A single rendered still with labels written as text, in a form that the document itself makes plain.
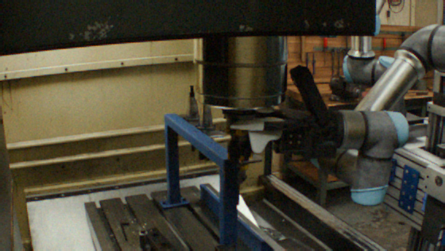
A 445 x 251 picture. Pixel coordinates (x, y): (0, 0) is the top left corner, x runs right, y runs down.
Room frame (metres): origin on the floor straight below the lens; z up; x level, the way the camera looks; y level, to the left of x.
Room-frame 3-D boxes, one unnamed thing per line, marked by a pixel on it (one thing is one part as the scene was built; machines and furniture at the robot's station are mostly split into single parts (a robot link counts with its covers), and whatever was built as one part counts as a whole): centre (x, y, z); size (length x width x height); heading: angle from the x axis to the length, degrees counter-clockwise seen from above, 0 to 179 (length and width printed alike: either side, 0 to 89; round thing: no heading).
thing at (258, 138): (0.74, -0.06, 1.37); 0.09 x 0.03 x 0.06; 113
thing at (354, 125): (0.81, -0.24, 1.36); 0.08 x 0.05 x 0.08; 10
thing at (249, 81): (0.77, -0.03, 1.49); 0.16 x 0.16 x 0.12
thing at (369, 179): (0.83, -0.30, 1.26); 0.11 x 0.08 x 0.11; 26
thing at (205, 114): (1.31, 0.05, 1.26); 0.04 x 0.04 x 0.07
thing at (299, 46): (3.74, -1.64, 0.71); 2.21 x 0.95 x 1.43; 111
